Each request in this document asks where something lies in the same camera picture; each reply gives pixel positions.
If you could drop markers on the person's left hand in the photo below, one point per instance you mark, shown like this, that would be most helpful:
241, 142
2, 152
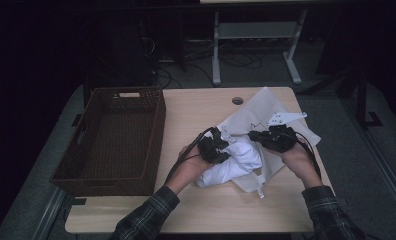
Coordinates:
186, 170

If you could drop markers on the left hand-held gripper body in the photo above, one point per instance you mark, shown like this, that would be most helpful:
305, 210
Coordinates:
209, 146

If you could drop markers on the person's right hand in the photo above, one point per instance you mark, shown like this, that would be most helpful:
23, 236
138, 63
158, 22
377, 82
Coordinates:
299, 163

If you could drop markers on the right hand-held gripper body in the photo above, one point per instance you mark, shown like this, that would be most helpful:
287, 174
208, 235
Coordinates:
279, 138

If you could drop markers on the white metal desk frame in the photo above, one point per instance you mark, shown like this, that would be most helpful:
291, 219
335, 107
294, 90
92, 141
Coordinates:
256, 30

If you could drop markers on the black metal stand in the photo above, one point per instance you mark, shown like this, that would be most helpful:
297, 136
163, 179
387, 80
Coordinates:
362, 100

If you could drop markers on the white mesh laundry bag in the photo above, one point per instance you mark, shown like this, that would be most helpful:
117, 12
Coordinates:
256, 110

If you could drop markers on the brown woven basket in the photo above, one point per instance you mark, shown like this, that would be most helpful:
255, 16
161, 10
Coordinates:
119, 150

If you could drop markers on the white shirt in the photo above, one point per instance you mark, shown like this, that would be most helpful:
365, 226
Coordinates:
239, 160

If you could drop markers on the aluminium floor rail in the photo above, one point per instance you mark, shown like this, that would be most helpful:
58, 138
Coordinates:
49, 213
379, 153

